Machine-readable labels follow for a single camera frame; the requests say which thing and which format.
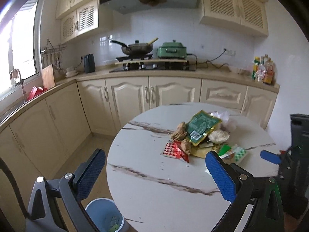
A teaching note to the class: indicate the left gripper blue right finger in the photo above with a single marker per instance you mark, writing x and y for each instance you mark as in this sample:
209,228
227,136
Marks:
223,175

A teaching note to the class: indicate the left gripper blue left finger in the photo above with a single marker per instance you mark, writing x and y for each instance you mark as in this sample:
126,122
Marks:
87,173

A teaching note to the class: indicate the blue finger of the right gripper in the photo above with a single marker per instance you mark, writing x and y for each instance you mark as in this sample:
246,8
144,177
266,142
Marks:
270,157

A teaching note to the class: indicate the blue trash bin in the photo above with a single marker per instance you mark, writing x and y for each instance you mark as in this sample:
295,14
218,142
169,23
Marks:
106,216

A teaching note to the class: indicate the green checkered white wrapper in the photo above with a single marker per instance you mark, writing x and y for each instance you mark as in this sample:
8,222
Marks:
235,155

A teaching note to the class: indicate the yellow green snack packet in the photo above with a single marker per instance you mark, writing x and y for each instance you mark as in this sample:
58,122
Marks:
223,150

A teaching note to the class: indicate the yellow flat packet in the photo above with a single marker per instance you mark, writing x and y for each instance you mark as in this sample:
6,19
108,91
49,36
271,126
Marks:
202,152

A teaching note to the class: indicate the brown ginger piece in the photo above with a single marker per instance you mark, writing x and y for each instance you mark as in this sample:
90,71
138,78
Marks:
186,146

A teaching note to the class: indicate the white crumpled plastic bag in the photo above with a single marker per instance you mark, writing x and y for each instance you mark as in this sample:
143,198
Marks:
227,123

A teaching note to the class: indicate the red checkered packet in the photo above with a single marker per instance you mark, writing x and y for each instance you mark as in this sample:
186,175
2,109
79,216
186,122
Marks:
173,150

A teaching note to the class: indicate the green gold snack bag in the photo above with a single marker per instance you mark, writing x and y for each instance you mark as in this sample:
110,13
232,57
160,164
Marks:
200,126

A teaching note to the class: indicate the brown ginger root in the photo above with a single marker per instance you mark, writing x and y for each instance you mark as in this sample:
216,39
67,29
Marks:
180,133

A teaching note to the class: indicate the condiment bottles group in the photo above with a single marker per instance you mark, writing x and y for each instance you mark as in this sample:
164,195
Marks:
263,70

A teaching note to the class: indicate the red dish rack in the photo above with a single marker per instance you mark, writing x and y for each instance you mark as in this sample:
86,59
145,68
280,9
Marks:
35,92

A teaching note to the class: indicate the wooden cutting board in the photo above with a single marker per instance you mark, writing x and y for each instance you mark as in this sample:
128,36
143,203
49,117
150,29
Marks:
48,77

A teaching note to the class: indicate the white bowls on counter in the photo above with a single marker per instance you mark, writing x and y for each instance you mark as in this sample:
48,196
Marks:
70,72

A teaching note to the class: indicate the black electric kettle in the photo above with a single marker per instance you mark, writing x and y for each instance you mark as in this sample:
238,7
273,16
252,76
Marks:
89,63

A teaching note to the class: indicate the sink faucet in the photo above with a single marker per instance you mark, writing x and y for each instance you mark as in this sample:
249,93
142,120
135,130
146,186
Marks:
15,76

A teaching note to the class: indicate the black gas stove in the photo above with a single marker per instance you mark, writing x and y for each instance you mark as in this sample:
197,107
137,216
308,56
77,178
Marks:
147,62

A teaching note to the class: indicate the green electric cooker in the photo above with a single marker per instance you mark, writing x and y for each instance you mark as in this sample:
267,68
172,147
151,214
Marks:
172,50

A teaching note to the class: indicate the black frying pan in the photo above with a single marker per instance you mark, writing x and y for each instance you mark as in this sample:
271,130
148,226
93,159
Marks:
136,48

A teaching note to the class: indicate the wall utensil rack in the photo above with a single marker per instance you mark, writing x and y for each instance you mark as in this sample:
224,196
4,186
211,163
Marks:
52,55

